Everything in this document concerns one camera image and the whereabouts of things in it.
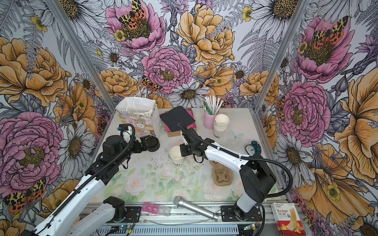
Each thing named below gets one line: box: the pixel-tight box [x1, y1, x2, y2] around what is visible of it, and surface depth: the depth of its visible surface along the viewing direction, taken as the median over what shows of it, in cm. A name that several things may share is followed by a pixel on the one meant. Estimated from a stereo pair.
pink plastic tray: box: [140, 202, 171, 217], surface depth 76 cm
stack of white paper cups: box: [213, 113, 230, 139], surface depth 96 cm
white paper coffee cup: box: [169, 145, 185, 167], surface depth 87 cm
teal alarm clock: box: [245, 140, 262, 156], surface depth 93 cm
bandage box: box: [270, 202, 307, 236], surface depth 71 cm
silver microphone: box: [173, 195, 219, 222], surface depth 76 cm
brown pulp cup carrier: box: [209, 160, 234, 187], surface depth 85 cm
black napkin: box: [159, 105, 196, 133], surface depth 114 cm
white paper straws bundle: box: [204, 95, 224, 115], surface depth 104 cm
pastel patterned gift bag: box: [115, 96, 162, 138], surface depth 93 cm
